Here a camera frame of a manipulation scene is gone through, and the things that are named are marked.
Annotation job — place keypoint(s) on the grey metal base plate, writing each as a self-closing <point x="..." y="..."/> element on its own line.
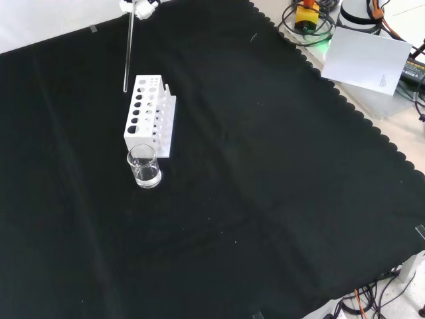
<point x="375" y="103"/>

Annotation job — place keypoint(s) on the small clear glass beaker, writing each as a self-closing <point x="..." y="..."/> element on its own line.
<point x="146" y="179"/>

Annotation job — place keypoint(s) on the yellow stop button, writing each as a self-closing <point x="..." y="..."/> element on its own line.
<point x="307" y="16"/>

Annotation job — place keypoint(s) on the black table cloth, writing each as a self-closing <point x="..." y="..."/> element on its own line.
<point x="232" y="166"/>

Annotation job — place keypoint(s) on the black power adapter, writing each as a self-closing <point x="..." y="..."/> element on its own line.
<point x="415" y="71"/>

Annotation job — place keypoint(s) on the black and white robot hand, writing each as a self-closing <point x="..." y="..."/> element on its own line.
<point x="141" y="8"/>

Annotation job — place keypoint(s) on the clear glass rod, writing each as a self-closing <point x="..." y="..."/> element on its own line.
<point x="129" y="50"/>

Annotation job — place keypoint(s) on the white test tube rack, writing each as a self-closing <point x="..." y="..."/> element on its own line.
<point x="145" y="109"/>

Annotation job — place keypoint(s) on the pale board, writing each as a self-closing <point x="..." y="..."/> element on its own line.
<point x="365" y="60"/>

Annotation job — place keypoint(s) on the aluminium table leg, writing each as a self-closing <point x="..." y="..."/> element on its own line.
<point x="410" y="267"/>

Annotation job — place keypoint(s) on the clear cloth clip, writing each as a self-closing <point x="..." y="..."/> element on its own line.
<point x="93" y="29"/>
<point x="420" y="232"/>
<point x="257" y="315"/>

